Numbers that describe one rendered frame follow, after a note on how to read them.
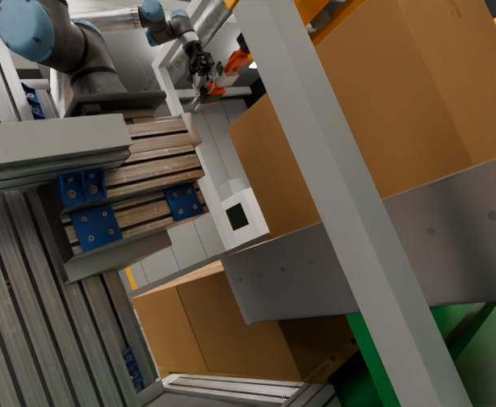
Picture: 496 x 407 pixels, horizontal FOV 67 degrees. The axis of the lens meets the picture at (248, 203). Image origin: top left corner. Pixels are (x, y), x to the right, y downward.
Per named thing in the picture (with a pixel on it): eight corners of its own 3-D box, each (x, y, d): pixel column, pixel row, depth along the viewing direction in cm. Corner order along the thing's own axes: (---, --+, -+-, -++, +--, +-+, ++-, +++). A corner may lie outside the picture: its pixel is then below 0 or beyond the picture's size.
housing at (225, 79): (240, 76, 141) (235, 65, 141) (225, 77, 137) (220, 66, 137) (231, 86, 147) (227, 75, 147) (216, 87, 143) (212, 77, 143)
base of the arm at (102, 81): (86, 101, 84) (70, 61, 84) (69, 132, 95) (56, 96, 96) (146, 98, 94) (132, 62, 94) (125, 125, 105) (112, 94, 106)
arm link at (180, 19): (168, 23, 158) (187, 16, 159) (178, 46, 157) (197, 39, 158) (166, 11, 150) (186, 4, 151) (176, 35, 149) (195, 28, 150)
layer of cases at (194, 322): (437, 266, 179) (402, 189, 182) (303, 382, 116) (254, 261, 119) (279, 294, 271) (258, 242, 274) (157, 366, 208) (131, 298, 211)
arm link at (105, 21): (20, 5, 132) (160, -11, 136) (35, 23, 143) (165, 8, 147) (23, 36, 131) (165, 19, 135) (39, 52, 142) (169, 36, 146)
